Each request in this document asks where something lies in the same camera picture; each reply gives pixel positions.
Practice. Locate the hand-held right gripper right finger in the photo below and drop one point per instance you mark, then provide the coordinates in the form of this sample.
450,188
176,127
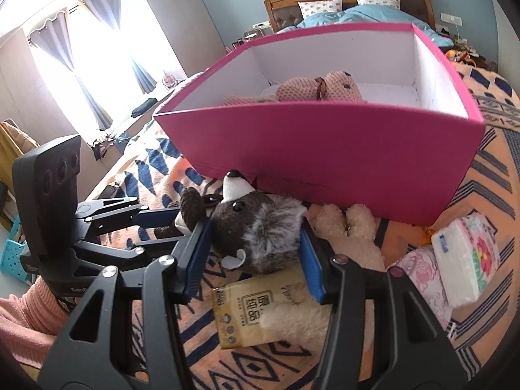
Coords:
313,264

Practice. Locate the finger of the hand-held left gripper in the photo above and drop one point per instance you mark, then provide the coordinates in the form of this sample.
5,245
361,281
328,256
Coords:
158,216
122,254

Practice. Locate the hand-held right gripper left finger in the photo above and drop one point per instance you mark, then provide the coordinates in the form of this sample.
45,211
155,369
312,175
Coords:
195,260

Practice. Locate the cream rabbit plush toy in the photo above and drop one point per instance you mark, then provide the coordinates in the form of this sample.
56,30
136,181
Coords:
353,235

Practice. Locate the grey raccoon plush toy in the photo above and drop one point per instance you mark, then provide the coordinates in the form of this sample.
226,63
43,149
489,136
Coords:
260,219

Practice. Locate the pink floral tissue packet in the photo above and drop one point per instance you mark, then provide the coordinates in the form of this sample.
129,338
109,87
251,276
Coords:
422,284

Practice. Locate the pink cardboard box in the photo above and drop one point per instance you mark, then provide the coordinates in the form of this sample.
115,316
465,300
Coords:
325,150

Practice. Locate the white floral tissue packet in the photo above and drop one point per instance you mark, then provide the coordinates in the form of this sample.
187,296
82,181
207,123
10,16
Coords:
467,260

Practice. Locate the person's left forearm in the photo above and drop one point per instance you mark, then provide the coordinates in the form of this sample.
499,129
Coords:
24,325

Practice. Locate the blue plastic stool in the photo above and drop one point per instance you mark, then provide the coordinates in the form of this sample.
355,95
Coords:
16,248

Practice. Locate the yellow garment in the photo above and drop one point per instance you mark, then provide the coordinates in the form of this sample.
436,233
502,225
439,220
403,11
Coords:
12,142

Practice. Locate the brown tissue packet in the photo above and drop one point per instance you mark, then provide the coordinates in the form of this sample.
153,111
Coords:
243,304

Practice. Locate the dark green cloth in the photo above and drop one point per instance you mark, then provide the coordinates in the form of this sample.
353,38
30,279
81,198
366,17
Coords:
146,105

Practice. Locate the purple curtain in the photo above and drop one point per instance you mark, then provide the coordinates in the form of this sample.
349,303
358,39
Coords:
105,12
53,44

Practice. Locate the pink teddy bear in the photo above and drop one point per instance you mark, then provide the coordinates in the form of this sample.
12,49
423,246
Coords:
300,87

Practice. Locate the orange patterned blanket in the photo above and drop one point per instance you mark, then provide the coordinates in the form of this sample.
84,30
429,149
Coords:
487,178

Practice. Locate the blue duvet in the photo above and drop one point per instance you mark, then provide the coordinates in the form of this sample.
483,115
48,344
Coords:
365,16

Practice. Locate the white dotted pillow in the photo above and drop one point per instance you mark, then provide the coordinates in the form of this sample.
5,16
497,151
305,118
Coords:
321,8
378,1

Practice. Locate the orange plush toy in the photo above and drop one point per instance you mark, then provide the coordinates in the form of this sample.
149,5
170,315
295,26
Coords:
459,53

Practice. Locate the wooden bed headboard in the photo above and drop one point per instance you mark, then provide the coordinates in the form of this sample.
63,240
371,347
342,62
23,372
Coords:
308,2

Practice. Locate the white wall socket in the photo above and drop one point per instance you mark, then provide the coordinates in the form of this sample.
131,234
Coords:
451,18
261,24

